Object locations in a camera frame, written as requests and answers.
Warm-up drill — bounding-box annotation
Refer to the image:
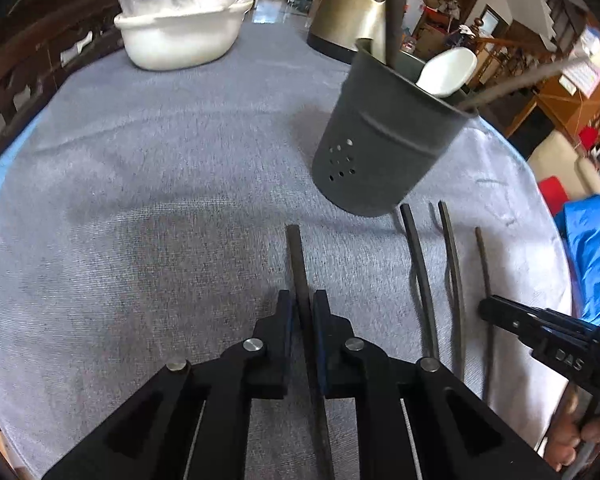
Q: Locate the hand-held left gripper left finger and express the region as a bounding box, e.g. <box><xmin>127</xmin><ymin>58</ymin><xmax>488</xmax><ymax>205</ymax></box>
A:
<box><xmin>42</xmin><ymin>289</ymin><xmax>297</xmax><ymax>480</ymax></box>

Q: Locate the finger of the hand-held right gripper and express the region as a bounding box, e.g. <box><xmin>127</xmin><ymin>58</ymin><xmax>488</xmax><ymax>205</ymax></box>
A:
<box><xmin>479</xmin><ymin>296</ymin><xmax>600</xmax><ymax>343</ymax></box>

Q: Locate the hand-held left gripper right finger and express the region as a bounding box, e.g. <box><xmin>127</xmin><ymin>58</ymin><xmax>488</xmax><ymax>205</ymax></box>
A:
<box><xmin>312</xmin><ymin>289</ymin><xmax>561</xmax><ymax>480</ymax></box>

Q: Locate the grey metal utensil holder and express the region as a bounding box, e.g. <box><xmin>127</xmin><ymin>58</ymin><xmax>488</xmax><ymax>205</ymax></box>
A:
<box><xmin>311</xmin><ymin>38</ymin><xmax>480</xmax><ymax>217</ymax></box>

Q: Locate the white plastic spoon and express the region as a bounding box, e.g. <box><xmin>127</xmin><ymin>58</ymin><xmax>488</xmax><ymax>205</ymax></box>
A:
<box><xmin>416</xmin><ymin>47</ymin><xmax>478</xmax><ymax>98</ymax></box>

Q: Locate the person's right hand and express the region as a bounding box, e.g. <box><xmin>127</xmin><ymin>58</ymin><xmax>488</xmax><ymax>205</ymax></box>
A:
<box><xmin>545</xmin><ymin>385</ymin><xmax>600</xmax><ymax>471</ymax></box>

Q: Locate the bright blue fabric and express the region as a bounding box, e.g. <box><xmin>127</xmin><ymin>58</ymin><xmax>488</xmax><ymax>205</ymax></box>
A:
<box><xmin>552</xmin><ymin>194</ymin><xmax>600</xmax><ymax>326</ymax></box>

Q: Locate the red chair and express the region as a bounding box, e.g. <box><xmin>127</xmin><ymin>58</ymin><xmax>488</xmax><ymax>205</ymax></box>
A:
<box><xmin>537</xmin><ymin>176</ymin><xmax>570</xmax><ymax>213</ymax></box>

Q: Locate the cream chair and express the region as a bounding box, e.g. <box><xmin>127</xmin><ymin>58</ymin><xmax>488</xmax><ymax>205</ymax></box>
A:
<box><xmin>527</xmin><ymin>130</ymin><xmax>600</xmax><ymax>201</ymax></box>

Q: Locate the grey tablecloth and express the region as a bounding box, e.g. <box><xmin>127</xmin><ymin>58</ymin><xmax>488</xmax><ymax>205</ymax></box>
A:
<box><xmin>0</xmin><ymin>7</ymin><xmax>573</xmax><ymax>480</ymax></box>

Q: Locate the light wooden cabinet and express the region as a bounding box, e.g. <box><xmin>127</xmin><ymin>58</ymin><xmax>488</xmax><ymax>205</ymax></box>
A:
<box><xmin>535</xmin><ymin>75</ymin><xmax>600</xmax><ymax>136</ymax></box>

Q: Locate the wooden stair railing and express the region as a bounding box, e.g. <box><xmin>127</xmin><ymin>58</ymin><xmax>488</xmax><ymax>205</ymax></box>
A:
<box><xmin>467</xmin><ymin>17</ymin><xmax>571</xmax><ymax>101</ymax></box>

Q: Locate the white plastic basin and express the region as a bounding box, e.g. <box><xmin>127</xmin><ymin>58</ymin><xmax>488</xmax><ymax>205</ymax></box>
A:
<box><xmin>114</xmin><ymin>0</ymin><xmax>255</xmax><ymax>72</ymax></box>

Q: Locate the metal electric kettle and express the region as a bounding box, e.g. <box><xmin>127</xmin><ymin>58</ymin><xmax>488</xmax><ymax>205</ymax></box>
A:
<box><xmin>307</xmin><ymin>0</ymin><xmax>411</xmax><ymax>63</ymax></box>

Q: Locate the light blue table underlay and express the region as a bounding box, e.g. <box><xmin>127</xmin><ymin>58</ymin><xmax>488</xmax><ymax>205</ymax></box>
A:
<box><xmin>0</xmin><ymin>110</ymin><xmax>48</xmax><ymax>241</ymax></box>

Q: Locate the dark carved wooden sideboard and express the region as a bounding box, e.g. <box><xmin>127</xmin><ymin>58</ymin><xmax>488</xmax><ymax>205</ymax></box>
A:
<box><xmin>0</xmin><ymin>0</ymin><xmax>131</xmax><ymax>171</ymax></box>

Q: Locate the wall poster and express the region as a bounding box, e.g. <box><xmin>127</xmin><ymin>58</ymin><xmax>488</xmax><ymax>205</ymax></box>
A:
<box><xmin>562</xmin><ymin>27</ymin><xmax>600</xmax><ymax>98</ymax></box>

